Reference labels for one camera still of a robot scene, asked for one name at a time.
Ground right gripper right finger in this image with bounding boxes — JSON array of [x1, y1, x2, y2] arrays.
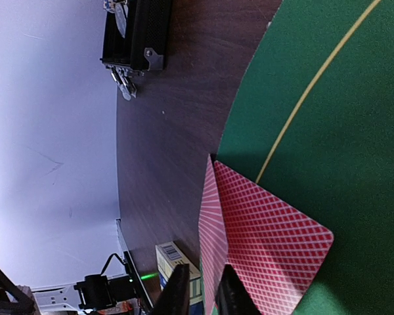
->
[[215, 264, 261, 315]]

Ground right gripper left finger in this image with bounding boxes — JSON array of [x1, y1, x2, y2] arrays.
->
[[152, 264, 190, 315]]

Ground pink card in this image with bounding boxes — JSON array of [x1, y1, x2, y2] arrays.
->
[[198, 156, 228, 314], [214, 161, 334, 314]]

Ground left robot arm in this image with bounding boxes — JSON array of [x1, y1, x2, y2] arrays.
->
[[32, 275, 135, 312]]

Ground gold card deck box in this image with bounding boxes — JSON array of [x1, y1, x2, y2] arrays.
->
[[156, 241, 204, 314]]

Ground round green poker mat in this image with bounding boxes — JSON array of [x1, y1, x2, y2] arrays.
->
[[217, 1, 394, 314]]

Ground black chip carrying case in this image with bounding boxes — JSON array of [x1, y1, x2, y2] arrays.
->
[[100, 0, 172, 101]]

